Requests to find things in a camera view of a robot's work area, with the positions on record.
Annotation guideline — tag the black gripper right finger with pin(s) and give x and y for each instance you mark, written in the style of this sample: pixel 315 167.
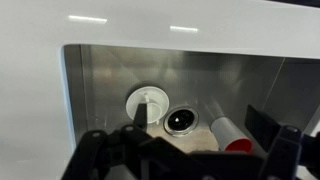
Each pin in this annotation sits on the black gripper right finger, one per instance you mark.
pixel 283 150

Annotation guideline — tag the round metal sink drain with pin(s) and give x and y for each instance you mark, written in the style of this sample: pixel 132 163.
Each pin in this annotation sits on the round metal sink drain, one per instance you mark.
pixel 181 120

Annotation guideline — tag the grey cup red inside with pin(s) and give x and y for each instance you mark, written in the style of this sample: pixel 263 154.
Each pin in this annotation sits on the grey cup red inside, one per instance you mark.
pixel 226 130

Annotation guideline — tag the white round plastic lid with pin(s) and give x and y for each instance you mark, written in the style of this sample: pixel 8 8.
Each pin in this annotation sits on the white round plastic lid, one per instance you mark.
pixel 151 96

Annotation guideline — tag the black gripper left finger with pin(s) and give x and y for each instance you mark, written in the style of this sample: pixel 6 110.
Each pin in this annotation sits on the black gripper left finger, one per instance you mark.
pixel 110 156

